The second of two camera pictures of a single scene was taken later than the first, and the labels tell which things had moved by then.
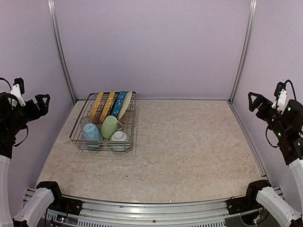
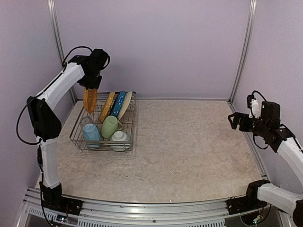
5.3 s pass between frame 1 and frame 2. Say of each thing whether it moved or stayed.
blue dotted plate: stayed
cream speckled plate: stayed
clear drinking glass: stayed
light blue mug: stayed
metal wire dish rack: stayed
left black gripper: moved
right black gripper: moved
